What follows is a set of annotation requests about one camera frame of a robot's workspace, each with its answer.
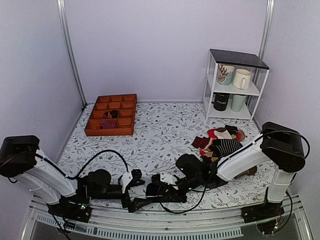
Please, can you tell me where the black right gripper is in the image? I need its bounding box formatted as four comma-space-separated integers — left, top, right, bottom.
159, 174, 202, 205

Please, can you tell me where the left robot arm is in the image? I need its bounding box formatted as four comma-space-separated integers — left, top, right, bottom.
0, 135, 145, 217

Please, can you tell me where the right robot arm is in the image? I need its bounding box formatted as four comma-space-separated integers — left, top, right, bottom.
145, 121, 309, 218

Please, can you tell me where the brown argyle sock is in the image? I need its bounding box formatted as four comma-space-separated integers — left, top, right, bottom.
201, 151, 220, 165

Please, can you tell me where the purple rolled sock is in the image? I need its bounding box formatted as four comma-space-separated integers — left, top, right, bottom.
100, 118, 117, 129

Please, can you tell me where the floral tablecloth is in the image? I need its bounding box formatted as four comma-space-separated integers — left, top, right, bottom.
57, 103, 275, 212

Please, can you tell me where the dark red rolled sock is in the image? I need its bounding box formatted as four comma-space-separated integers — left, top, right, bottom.
103, 109, 119, 119

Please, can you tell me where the cream and brown sock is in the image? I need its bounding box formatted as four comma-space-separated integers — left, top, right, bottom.
213, 125, 246, 142

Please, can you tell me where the orange wooden divider tray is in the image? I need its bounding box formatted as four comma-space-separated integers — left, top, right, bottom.
84, 94, 137, 137

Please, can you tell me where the black mug white lettering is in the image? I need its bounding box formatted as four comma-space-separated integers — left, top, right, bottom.
213, 92, 230, 112

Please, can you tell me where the mint green tumbler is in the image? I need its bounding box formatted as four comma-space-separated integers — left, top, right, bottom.
231, 94, 247, 113

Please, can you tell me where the white shelf rack black top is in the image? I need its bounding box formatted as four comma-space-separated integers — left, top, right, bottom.
202, 49, 270, 122

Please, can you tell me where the floral ceramic mug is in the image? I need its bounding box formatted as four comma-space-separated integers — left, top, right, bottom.
217, 63, 235, 86

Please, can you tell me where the cream ribbed mug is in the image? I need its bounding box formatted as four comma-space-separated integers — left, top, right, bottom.
232, 68, 252, 90

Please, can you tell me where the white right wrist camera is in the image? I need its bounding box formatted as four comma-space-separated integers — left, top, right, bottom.
160, 172, 177, 187

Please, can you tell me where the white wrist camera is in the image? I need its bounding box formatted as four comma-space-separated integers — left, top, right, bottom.
160, 172, 177, 187
118, 169, 145, 194

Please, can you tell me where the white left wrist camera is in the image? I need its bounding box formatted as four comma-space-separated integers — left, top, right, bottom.
118, 169, 145, 194

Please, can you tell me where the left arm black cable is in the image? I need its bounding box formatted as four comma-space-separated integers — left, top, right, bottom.
63, 149, 131, 181

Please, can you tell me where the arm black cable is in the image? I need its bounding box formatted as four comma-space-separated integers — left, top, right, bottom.
158, 169, 221, 215
63, 149, 131, 181

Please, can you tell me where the aluminium front rail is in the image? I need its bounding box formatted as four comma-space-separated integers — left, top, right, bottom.
21, 192, 313, 240

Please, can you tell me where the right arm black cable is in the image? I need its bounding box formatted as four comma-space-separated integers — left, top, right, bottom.
158, 169, 221, 215

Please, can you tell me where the left aluminium post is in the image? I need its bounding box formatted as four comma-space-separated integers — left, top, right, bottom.
56, 0, 88, 109

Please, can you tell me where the aluminium post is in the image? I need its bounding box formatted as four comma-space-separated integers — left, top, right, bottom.
258, 0, 275, 60
56, 0, 88, 109

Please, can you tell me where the right aluminium post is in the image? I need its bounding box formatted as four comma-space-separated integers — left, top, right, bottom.
258, 0, 275, 60

